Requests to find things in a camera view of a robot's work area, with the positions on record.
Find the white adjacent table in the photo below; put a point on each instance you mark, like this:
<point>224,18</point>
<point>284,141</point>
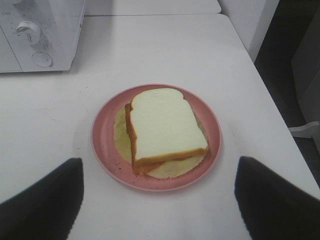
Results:
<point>151,7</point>

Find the white microwave knob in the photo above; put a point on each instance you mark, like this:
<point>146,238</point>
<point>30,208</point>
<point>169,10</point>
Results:
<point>14,2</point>
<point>29,31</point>

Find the white microwave oven body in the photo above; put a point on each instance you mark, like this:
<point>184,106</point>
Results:
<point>60,22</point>

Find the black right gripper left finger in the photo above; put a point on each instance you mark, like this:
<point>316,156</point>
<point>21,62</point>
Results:
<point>47,209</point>

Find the round white door button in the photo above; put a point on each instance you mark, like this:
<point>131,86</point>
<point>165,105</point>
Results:
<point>42,59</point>

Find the pink round plate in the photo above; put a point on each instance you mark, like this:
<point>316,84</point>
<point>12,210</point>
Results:
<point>104,148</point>

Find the white bread sandwich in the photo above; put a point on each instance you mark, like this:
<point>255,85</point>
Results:
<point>159,134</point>

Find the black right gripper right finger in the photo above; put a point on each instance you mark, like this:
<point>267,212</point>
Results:
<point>271,207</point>

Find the white microwave door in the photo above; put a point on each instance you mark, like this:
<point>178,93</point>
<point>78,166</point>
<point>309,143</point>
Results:
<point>8,60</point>

